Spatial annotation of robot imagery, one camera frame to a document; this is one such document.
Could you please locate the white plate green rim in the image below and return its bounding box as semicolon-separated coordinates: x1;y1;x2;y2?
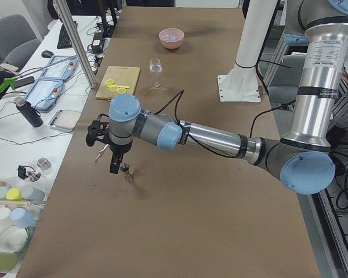
0;225;29;253

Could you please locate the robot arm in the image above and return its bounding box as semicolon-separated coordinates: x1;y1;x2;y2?
108;1;348;195

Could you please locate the black power adapter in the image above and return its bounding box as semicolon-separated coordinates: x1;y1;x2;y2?
91;32;104;54

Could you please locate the steel cocktail jigger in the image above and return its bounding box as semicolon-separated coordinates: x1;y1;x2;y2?
119;163;134;183

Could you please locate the pile of clear ice cubes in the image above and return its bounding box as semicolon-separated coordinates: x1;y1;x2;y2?
159;28;184;42

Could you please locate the yellow lemon slice three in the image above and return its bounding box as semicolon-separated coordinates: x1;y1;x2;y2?
117;87;126;94

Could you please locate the black computer mouse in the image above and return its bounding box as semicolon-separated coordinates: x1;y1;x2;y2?
41;50;54;58

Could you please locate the aluminium frame post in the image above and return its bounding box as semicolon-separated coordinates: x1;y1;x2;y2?
53;0;97;89

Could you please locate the yellow cup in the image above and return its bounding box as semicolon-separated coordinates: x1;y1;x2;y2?
5;188;25;202

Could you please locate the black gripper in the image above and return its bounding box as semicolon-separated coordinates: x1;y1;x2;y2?
110;141;133;174

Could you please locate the pink bowl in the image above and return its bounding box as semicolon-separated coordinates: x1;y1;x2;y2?
158;28;185;50

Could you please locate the blue teach pendant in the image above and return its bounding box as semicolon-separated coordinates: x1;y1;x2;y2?
25;79;64;112
40;56;78;81

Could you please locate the bamboo cutting board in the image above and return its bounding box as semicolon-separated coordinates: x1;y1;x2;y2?
95;66;140;100

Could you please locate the blue teach pendant near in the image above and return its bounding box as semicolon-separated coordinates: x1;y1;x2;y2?
25;79;64;112

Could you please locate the yellow lemon slice two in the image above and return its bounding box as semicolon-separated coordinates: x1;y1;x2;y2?
110;85;119;92

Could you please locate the clear wine glass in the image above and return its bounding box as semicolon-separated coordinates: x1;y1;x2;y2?
149;58;162;89

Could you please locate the yellow lemon slice one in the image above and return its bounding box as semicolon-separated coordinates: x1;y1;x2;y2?
104;79;114;87

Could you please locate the black keyboard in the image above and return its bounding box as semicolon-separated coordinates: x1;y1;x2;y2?
56;24;72;49

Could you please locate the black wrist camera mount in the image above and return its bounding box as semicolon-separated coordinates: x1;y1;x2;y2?
86;114;111;147

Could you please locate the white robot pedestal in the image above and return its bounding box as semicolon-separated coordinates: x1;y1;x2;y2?
217;0;280;103

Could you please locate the white digital scale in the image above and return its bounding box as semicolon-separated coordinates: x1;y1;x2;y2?
49;109;81;132

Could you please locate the grey office chair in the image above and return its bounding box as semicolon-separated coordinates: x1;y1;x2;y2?
0;14;41;70

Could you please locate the green handled grabber tool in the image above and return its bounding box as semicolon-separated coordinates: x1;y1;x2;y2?
0;55;76;93

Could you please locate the light blue cup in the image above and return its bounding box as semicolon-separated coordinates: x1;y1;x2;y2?
10;207;35;228

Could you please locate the blue teach pendant far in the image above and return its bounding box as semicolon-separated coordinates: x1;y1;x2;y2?
40;56;78;81

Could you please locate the black water bottle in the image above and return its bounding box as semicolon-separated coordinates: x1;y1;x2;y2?
14;97;43;127

